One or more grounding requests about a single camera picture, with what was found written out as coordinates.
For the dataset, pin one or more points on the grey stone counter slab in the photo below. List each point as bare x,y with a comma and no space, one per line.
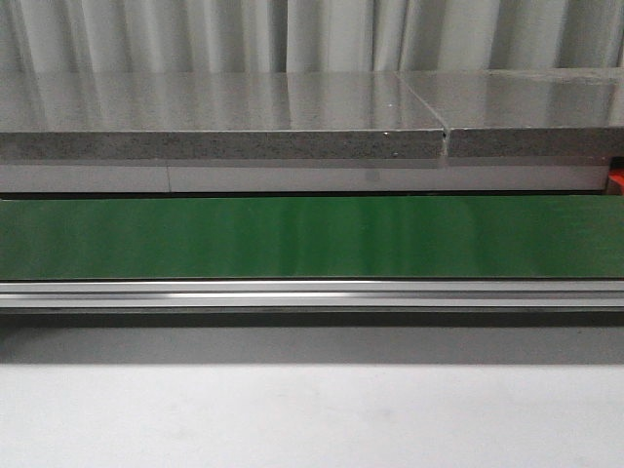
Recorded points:
557,130

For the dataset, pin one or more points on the green conveyor belt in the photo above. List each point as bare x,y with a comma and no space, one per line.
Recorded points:
527,236

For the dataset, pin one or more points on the aluminium conveyor side rail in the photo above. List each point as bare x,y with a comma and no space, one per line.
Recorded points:
517,295

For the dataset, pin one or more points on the red object at right edge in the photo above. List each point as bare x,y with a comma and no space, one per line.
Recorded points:
615,182

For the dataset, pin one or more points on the grey pleated curtain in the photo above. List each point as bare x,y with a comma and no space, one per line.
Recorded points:
302,36

